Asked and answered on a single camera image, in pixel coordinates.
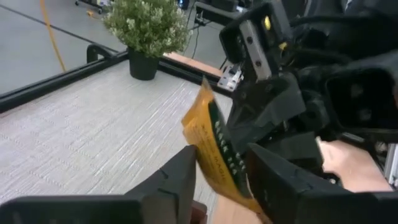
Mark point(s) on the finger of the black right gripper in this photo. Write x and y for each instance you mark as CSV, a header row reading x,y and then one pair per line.
x,y
264,105
295,149

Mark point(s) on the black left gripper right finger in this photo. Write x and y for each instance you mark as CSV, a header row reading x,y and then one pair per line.
x,y
280,193

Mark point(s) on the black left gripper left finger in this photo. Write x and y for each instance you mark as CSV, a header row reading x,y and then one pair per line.
x,y
174,193

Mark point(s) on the orange tea packet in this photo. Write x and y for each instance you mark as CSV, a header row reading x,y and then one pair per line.
x,y
205,143

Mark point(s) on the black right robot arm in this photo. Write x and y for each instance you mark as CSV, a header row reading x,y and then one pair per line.
x,y
342,37

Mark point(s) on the grey woven placemat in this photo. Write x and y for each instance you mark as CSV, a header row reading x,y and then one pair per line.
x,y
77,140

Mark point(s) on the green plant in black pot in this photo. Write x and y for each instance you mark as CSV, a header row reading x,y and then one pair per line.
x,y
146,25

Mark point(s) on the silver metal bracket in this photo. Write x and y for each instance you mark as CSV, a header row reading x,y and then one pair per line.
x,y
230,79

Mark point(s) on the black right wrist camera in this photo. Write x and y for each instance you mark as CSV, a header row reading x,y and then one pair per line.
x,y
363,99

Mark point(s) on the black table frame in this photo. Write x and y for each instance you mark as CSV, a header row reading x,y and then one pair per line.
x,y
46,85

